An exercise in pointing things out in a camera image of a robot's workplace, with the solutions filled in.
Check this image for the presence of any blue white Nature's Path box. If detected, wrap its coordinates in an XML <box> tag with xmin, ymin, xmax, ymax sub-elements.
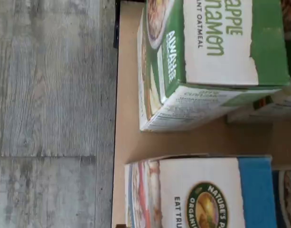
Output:
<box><xmin>124</xmin><ymin>154</ymin><xmax>273</xmax><ymax>228</ymax></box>
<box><xmin>271</xmin><ymin>169</ymin><xmax>291</xmax><ymax>228</ymax></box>

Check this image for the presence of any wooden shelf board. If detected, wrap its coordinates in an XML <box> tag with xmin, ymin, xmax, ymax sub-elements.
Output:
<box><xmin>112</xmin><ymin>0</ymin><xmax>291</xmax><ymax>228</ymax></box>

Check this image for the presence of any green apple cinnamon oatmeal box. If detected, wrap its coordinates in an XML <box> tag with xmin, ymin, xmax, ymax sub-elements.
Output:
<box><xmin>138</xmin><ymin>0</ymin><xmax>291</xmax><ymax>133</ymax></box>
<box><xmin>227</xmin><ymin>0</ymin><xmax>291</xmax><ymax>124</ymax></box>

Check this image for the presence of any black metal shelf frame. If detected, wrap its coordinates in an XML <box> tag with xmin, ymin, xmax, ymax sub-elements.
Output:
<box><xmin>112</xmin><ymin>0</ymin><xmax>127</xmax><ymax>228</ymax></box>

